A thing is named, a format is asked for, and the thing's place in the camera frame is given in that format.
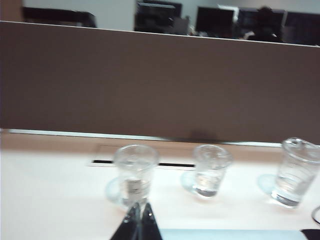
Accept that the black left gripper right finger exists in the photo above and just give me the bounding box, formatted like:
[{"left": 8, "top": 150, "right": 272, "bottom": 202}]
[{"left": 139, "top": 202, "right": 164, "bottom": 240}]

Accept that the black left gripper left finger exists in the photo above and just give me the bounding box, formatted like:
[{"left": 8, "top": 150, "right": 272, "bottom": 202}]
[{"left": 109, "top": 202, "right": 141, "bottom": 240}]

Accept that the clear lidded cup white label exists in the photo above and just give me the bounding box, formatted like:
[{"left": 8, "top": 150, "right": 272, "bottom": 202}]
[{"left": 113, "top": 144, "right": 160, "bottom": 210}]

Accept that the tall clear cup siren logo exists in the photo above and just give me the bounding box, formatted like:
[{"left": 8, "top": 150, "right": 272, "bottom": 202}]
[{"left": 270, "top": 136, "right": 320, "bottom": 210}]

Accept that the long brown desk partition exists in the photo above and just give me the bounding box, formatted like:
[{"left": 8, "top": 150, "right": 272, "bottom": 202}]
[{"left": 0, "top": 20, "right": 320, "bottom": 148}]

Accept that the black mouse pad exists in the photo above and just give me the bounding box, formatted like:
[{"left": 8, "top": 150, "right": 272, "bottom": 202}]
[{"left": 300, "top": 228, "right": 320, "bottom": 240}]

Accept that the dark-haired seated person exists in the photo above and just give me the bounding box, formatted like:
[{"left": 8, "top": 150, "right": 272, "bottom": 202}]
[{"left": 246, "top": 6, "right": 285, "bottom": 43}]

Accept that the black mouse cable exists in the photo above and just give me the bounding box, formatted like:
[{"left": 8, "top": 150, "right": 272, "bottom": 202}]
[{"left": 311, "top": 204, "right": 320, "bottom": 225}]

